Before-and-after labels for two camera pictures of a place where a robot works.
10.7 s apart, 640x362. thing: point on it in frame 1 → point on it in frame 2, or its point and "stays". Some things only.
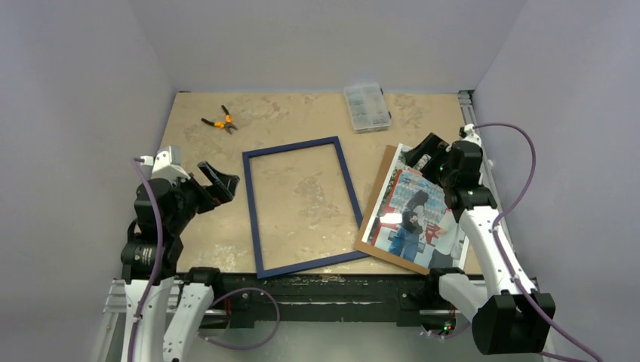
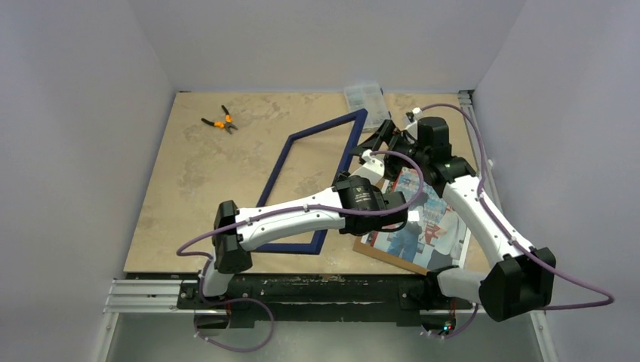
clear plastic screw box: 367,108 stays
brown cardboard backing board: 376,251 stays
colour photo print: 410,218 stays
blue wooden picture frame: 260,273 → 315,244
